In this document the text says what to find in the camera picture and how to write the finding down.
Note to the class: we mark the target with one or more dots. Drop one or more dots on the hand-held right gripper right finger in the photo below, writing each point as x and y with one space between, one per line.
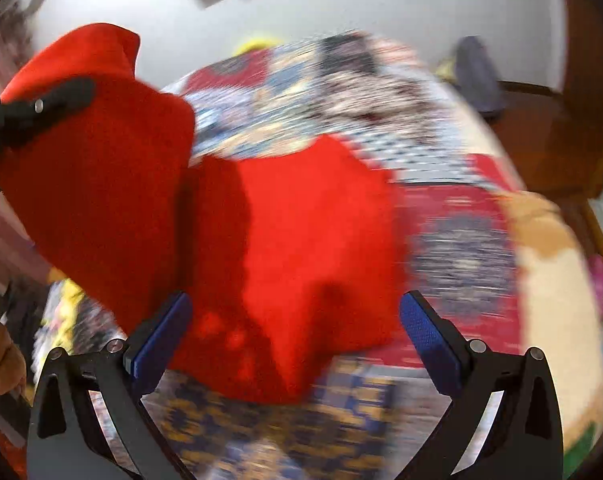
429 340

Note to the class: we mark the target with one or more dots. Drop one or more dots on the red garment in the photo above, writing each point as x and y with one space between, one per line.
261 260

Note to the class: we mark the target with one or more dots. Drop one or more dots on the brown wooden door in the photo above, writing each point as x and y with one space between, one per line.
576 110

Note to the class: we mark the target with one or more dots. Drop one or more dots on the colourful patterned blanket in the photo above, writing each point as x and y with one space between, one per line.
456 260

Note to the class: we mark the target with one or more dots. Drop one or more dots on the yellow cloth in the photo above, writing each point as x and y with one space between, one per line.
255 42
71 287

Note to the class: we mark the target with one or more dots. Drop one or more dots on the beige plush blanket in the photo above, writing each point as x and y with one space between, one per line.
556 320

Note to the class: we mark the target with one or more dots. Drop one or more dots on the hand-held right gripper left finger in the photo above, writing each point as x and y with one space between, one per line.
159 342

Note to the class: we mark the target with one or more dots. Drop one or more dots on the pink cloth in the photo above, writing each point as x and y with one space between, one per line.
601 280

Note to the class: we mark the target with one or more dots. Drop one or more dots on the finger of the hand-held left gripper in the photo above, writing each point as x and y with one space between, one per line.
56 102

